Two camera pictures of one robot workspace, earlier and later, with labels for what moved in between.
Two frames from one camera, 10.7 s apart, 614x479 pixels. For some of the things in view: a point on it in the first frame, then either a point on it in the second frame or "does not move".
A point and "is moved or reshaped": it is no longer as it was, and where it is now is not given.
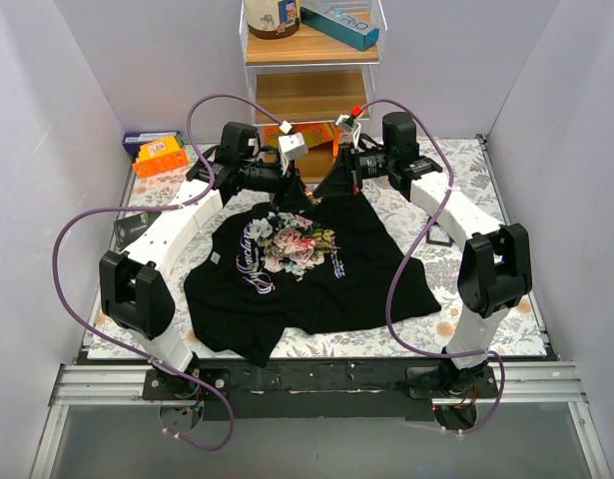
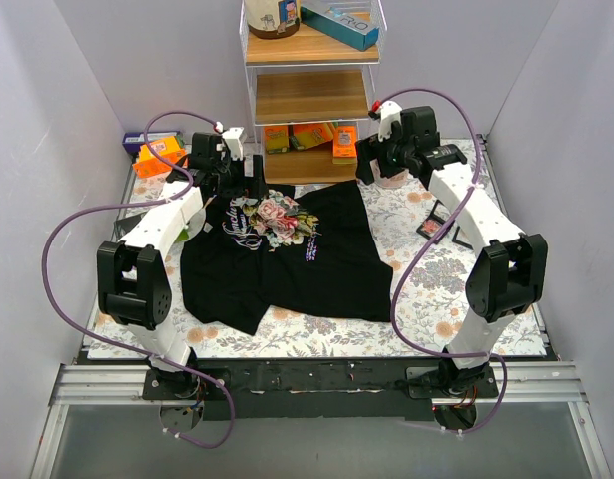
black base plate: x=314 y=389 does not move
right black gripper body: x=347 y=163 does not move
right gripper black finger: x=340 y=181 → x=366 y=150
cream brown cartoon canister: x=273 y=19 does not move
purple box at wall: x=132 y=141 does not move
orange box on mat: x=159 y=157 does not move
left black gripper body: x=291 y=181 → x=242 y=179
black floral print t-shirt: x=263 y=274 is moved or reshaped
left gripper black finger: x=295 y=196 → x=260 y=188
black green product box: x=128 y=230 does not move
